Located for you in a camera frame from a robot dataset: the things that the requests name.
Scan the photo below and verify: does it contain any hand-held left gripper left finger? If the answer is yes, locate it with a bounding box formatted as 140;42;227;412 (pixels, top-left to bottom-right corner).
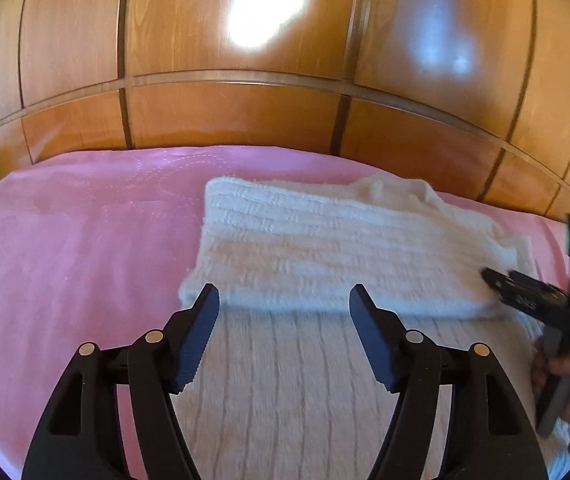
21;282;221;480

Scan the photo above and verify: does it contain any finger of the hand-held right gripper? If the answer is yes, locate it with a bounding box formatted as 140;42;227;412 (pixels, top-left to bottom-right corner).
480;267;570;319

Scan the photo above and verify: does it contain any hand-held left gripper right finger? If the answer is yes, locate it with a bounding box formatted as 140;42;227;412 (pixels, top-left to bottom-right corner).
348;284;549;480

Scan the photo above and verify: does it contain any white knit sweater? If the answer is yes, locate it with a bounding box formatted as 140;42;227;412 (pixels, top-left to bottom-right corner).
177;174;570;480

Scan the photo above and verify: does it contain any pink blanket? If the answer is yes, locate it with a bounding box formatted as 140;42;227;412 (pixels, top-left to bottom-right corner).
0;145;570;480

